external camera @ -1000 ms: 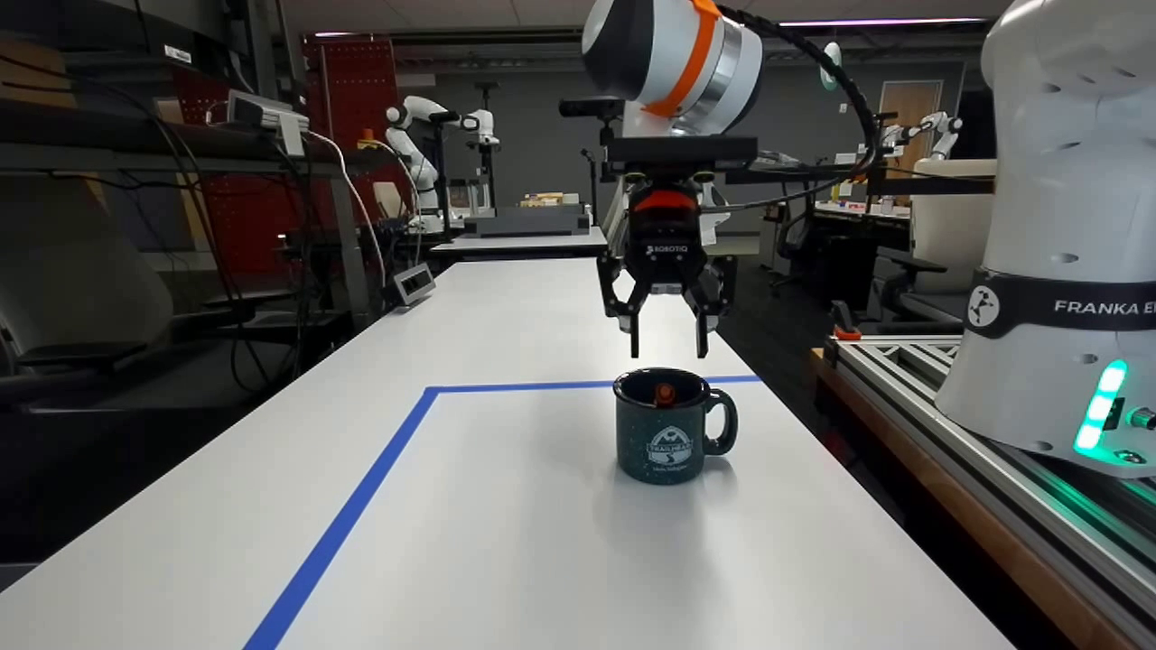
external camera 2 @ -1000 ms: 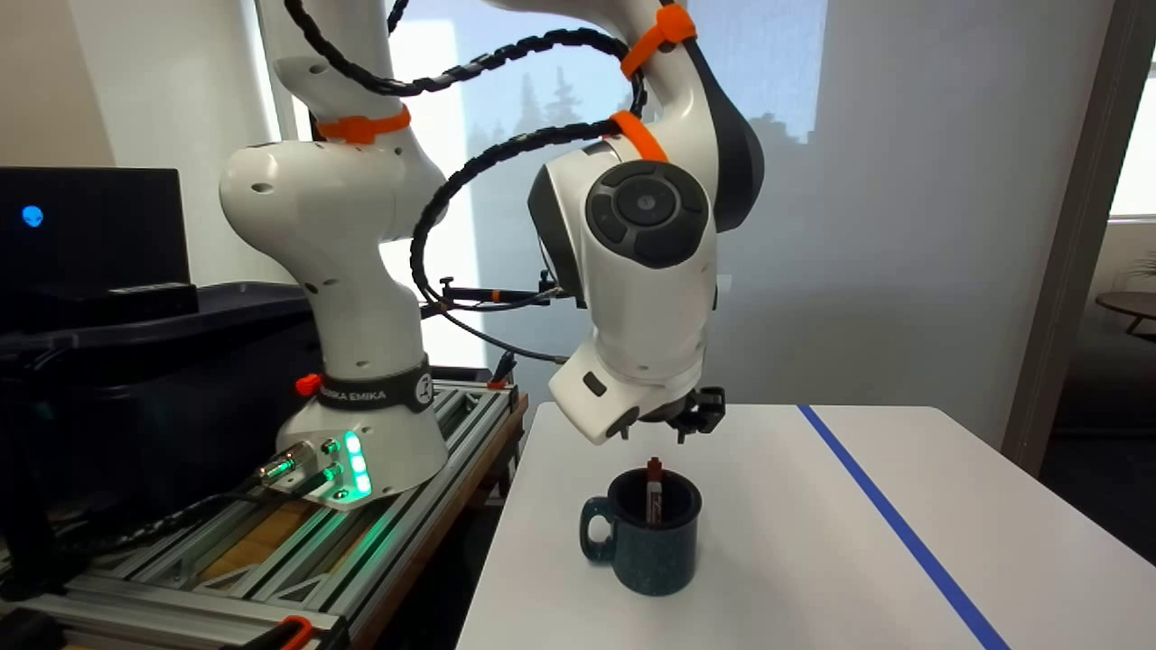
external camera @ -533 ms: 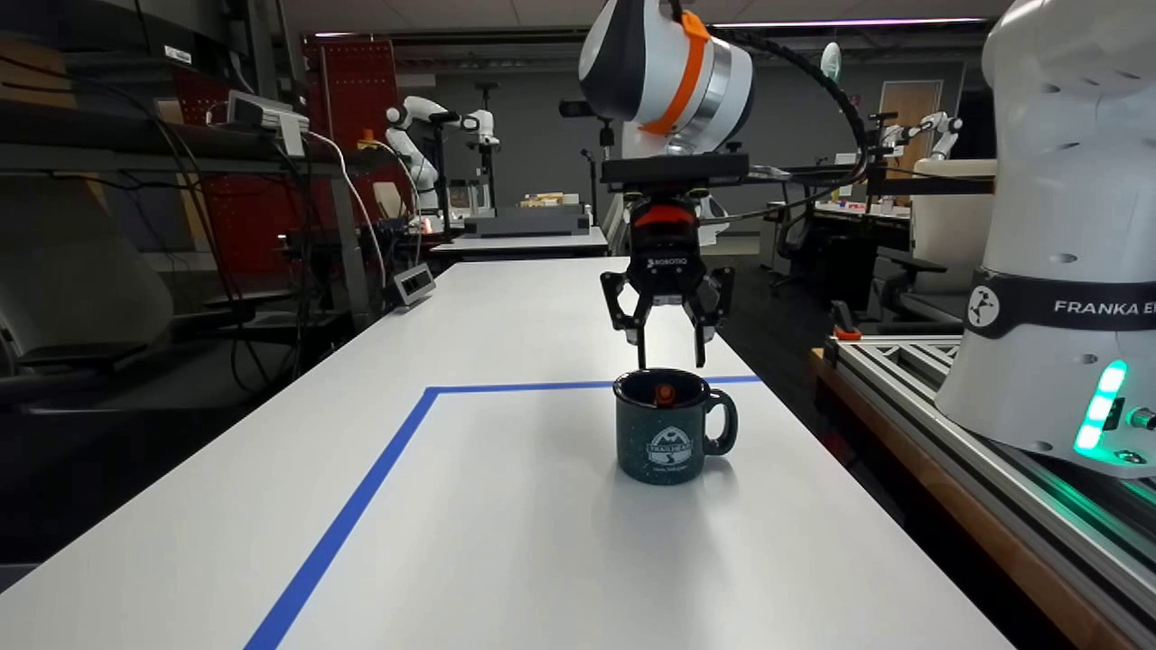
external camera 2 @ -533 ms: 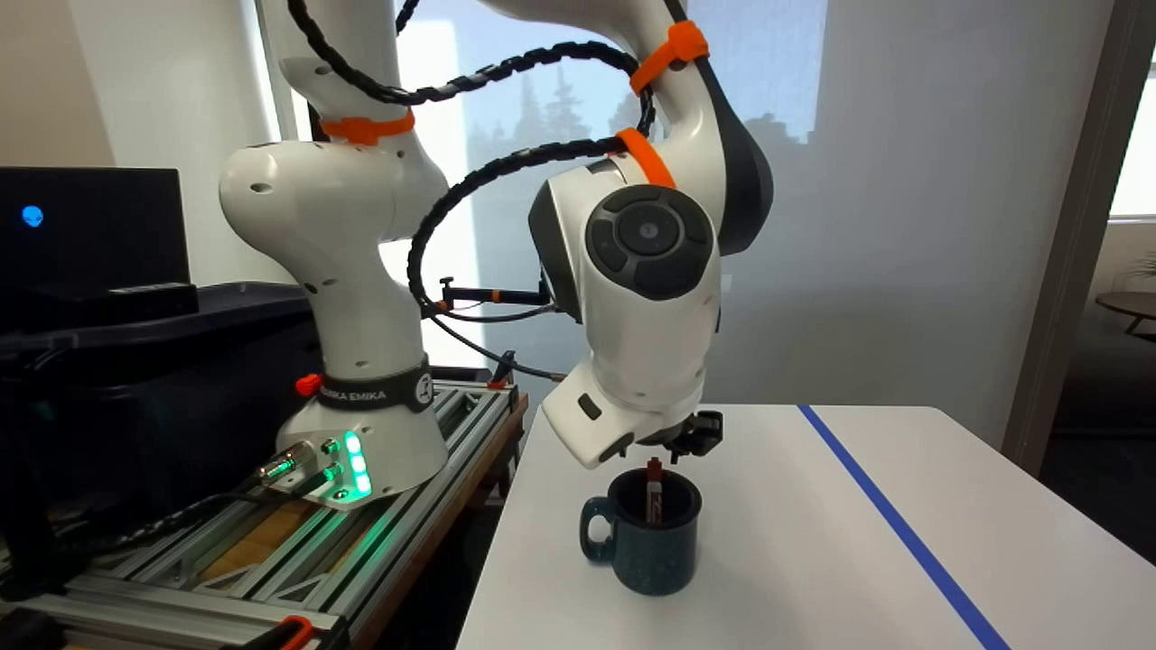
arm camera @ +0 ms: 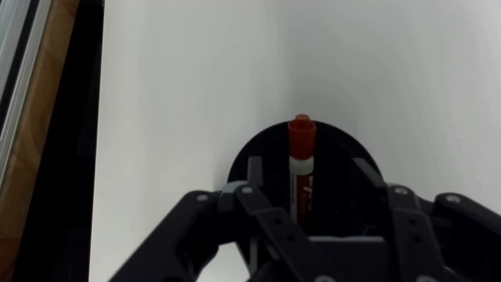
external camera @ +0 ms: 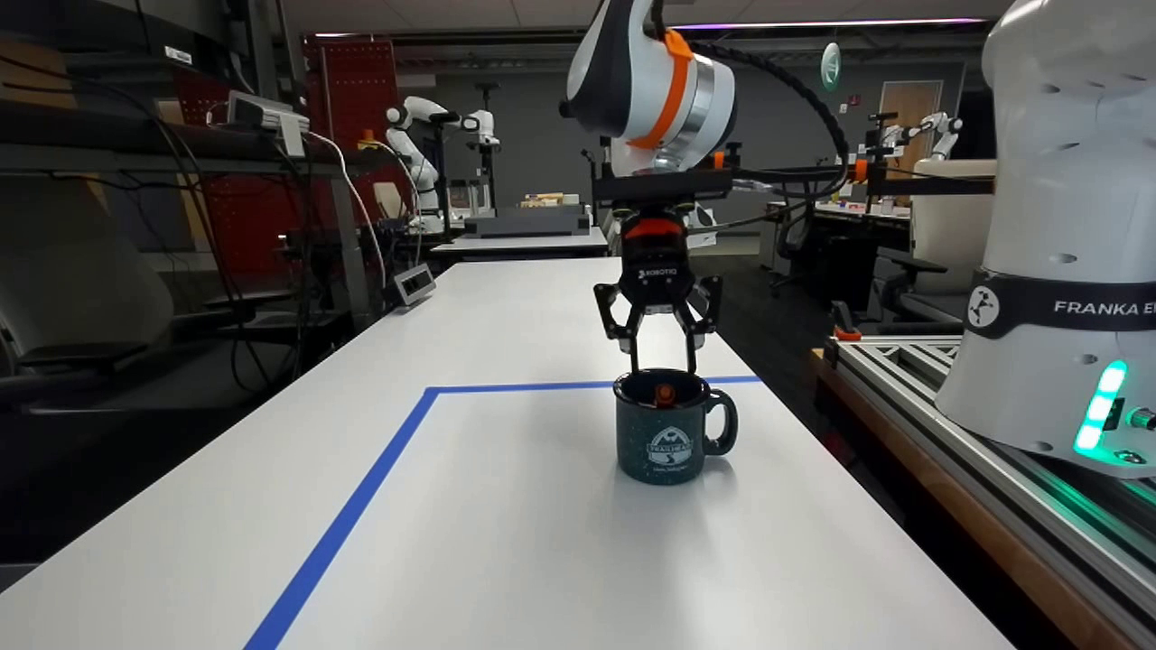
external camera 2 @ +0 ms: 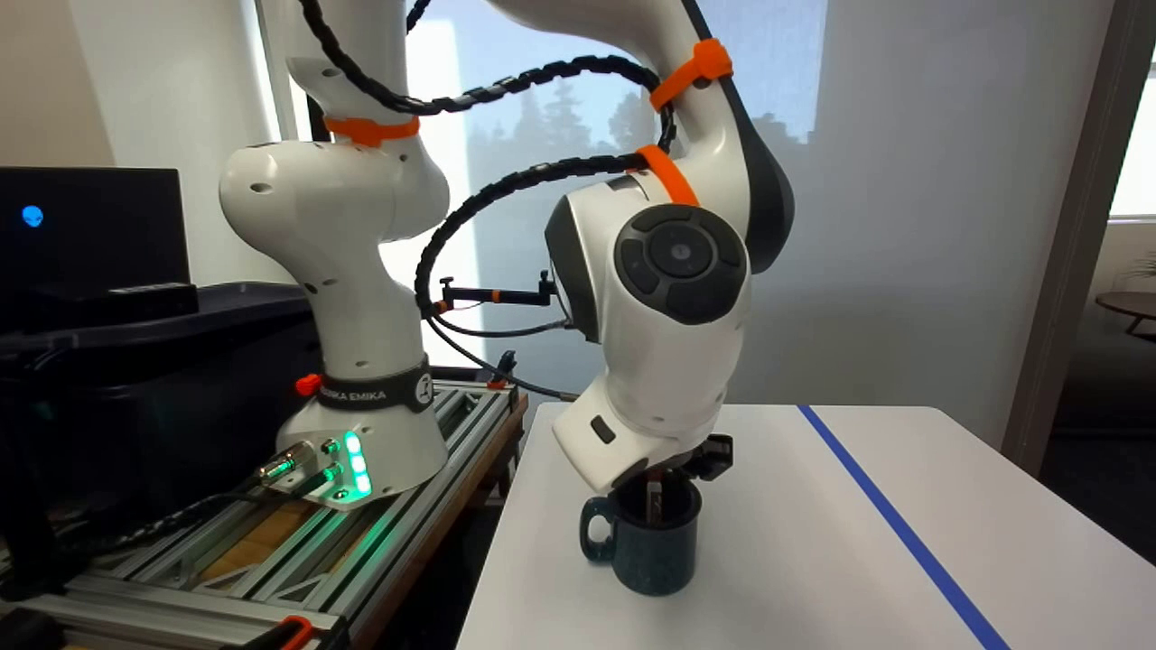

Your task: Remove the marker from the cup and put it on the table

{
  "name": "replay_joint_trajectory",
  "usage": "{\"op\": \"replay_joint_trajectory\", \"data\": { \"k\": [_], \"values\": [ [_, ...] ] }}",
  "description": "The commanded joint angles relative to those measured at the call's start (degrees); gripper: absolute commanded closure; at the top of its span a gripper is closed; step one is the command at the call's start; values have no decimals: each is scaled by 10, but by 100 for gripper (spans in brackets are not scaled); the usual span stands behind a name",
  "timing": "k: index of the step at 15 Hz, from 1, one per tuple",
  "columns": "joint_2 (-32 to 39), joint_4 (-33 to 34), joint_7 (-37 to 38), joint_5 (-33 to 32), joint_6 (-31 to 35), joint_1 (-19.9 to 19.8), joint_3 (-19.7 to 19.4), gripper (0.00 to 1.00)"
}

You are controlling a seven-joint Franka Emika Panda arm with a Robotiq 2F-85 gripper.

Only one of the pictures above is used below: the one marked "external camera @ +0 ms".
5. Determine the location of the blue tape line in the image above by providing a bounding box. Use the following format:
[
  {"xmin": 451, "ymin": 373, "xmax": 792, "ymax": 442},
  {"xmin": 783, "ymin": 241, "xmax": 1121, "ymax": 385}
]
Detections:
[{"xmin": 243, "ymin": 373, "xmax": 765, "ymax": 650}]

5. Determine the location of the black braided cable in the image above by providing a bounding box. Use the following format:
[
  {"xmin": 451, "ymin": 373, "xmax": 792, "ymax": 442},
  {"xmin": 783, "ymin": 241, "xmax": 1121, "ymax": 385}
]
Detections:
[{"xmin": 706, "ymin": 45, "xmax": 854, "ymax": 165}]

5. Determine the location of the dark green mug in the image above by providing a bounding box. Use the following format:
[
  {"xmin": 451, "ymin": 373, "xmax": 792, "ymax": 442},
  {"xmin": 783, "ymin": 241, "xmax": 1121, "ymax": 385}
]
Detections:
[{"xmin": 609, "ymin": 366, "xmax": 742, "ymax": 489}]

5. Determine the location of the grey camera on stand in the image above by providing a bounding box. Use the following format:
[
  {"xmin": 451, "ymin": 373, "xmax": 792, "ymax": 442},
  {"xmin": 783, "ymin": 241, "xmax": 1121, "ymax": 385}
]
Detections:
[{"xmin": 225, "ymin": 89, "xmax": 314, "ymax": 164}]

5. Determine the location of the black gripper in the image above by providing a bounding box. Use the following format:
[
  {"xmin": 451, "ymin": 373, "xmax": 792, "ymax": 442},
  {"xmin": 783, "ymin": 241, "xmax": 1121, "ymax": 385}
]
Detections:
[{"xmin": 589, "ymin": 218, "xmax": 727, "ymax": 376}]

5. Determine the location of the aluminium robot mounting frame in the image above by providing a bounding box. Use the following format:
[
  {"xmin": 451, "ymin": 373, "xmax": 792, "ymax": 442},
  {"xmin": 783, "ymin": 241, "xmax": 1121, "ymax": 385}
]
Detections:
[{"xmin": 808, "ymin": 331, "xmax": 1156, "ymax": 650}]

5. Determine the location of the red cabinet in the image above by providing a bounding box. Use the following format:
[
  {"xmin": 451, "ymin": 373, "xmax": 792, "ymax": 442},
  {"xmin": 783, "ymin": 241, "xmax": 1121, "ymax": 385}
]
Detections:
[{"xmin": 300, "ymin": 34, "xmax": 406, "ymax": 263}]

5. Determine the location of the small grey display device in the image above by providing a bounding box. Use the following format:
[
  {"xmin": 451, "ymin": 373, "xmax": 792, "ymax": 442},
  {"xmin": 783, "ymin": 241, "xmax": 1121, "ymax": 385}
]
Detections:
[{"xmin": 386, "ymin": 259, "xmax": 437, "ymax": 308}]

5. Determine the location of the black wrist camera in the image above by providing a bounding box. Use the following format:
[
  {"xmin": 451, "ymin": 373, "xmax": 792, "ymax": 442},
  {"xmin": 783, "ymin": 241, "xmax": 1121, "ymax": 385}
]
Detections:
[{"xmin": 586, "ymin": 165, "xmax": 742, "ymax": 218}]

